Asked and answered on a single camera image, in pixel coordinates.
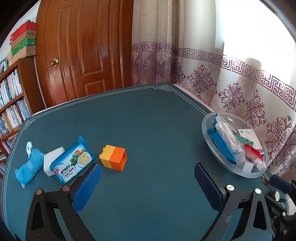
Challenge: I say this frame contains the white zigzag cube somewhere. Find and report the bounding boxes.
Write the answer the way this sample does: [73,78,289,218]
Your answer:
[237,160,254,173]

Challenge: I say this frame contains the blue woven cloth pouch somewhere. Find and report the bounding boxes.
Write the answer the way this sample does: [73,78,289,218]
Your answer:
[15,142,45,188]

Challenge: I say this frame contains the white sponge block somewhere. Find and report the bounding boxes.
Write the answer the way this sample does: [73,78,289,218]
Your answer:
[43,147,65,177]

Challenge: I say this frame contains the red balloon glue packet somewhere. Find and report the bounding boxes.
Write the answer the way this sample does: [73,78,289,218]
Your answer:
[244,144,267,171]

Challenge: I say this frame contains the orange yellow toy brick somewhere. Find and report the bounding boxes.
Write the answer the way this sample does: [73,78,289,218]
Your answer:
[99,145,127,172]

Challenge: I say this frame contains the blue noodle snack packet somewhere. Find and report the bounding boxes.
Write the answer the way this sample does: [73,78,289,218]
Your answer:
[207,128,236,165]

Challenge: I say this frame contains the blue noodle packet on mat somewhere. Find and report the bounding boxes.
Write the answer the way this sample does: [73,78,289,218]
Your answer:
[50,136,96,184]

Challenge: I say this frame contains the white tissue packet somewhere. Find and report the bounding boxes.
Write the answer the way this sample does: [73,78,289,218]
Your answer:
[213,114,245,165]

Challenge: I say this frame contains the clear plastic bowl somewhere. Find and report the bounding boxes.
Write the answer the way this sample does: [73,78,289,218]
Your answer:
[202,112,268,178]

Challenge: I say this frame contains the green dotted card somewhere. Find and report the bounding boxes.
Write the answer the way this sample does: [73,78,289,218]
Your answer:
[235,133,254,149]

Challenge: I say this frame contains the white printed card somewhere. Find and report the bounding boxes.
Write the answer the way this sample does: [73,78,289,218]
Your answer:
[238,128,262,150]

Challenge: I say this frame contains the teal table mat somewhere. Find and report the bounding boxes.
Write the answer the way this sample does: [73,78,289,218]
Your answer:
[2,83,268,240]

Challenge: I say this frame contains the wooden bookshelf with books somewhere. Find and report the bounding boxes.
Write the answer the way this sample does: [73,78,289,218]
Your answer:
[1,56,46,176]

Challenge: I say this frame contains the brass door knob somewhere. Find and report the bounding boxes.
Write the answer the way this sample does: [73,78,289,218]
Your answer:
[50,58,59,68]

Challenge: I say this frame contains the purple patterned white curtain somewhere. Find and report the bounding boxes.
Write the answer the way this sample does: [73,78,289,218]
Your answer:
[132,1,295,181]

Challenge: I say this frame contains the brown wooden door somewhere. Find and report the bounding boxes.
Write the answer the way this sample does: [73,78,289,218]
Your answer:
[36,0,133,107]

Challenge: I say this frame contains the stacked boxes on shelf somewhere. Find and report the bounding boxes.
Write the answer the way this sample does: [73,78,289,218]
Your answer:
[7,20,36,66]

